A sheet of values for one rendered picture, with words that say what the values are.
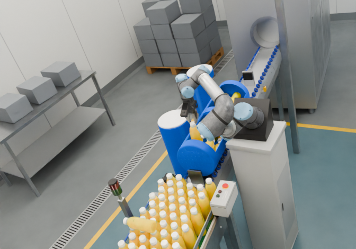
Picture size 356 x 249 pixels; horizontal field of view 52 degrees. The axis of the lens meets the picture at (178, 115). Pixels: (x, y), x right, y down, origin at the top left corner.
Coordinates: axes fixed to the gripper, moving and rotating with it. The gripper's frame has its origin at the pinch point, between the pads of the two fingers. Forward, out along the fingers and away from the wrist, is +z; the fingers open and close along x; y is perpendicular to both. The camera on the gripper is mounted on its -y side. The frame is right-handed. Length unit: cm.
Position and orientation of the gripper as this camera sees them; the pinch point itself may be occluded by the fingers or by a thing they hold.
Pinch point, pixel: (192, 122)
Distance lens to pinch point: 245.7
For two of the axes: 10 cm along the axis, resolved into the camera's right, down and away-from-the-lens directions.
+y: 4.1, -5.8, 7.1
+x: -8.8, -0.3, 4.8
